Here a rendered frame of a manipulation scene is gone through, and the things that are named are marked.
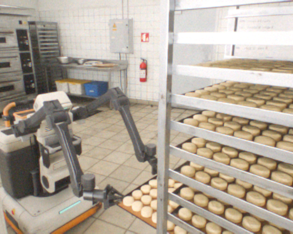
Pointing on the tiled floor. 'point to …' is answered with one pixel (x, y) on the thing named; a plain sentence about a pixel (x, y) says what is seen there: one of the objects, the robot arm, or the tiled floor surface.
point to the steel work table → (89, 70)
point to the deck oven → (10, 58)
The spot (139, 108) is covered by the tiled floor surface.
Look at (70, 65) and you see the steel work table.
